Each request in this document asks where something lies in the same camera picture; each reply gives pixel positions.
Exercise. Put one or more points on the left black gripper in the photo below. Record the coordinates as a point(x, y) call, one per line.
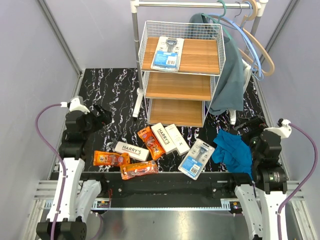
point(105, 118)

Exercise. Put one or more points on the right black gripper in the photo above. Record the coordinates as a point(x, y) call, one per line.
point(256, 124)

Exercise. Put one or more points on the orange razor bag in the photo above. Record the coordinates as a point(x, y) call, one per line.
point(151, 143)
point(102, 158)
point(133, 170)

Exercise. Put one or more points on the white harry's box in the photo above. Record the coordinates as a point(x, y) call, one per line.
point(135, 152)
point(163, 138)

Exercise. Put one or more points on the blue razor blister pack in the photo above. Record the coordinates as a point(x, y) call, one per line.
point(196, 159)

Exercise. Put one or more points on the orange razor bag front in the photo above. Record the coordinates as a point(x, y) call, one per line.
point(133, 170)

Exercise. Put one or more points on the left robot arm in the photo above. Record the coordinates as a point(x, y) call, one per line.
point(72, 203)

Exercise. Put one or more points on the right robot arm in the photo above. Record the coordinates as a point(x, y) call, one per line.
point(261, 199)

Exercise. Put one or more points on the blue crumpled cloth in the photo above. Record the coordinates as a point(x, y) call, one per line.
point(232, 151)

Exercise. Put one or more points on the grey-green hanging shirt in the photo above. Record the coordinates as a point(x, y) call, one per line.
point(229, 93)

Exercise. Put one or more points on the white towel on rack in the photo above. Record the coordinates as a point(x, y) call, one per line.
point(247, 71)

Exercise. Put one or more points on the light blue hanger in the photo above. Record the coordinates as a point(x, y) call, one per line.
point(216, 19)

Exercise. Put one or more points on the beige wooden hanger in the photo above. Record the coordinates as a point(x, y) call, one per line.
point(257, 10)

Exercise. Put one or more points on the white H logo box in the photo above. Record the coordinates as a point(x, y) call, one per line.
point(181, 145)

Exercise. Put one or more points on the metal clothes rack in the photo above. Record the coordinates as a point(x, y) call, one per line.
point(198, 19)

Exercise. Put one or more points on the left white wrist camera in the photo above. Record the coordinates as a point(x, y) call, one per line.
point(75, 104)

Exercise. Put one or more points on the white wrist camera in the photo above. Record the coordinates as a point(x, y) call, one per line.
point(283, 130)
point(75, 104)

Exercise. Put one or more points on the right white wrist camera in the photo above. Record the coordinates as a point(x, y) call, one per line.
point(283, 130)

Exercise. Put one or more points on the white wire shelf cart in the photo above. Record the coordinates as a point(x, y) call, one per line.
point(180, 97)

